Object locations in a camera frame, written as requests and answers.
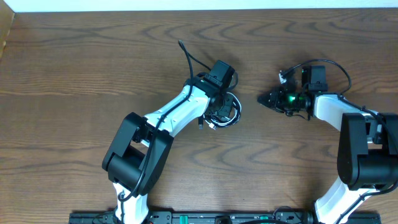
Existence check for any black usb cable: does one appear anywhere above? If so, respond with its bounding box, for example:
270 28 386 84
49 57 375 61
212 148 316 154
198 91 243 130

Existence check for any white usb cable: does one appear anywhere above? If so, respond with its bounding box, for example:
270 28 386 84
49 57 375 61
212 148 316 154
207 91 242 131

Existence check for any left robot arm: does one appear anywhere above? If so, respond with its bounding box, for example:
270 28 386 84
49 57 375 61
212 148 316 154
102 60 241 223

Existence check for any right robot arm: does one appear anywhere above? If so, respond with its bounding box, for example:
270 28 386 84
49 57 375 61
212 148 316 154
257 65 397 223

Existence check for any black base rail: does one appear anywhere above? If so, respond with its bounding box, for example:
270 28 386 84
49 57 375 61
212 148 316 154
68 208 382 224

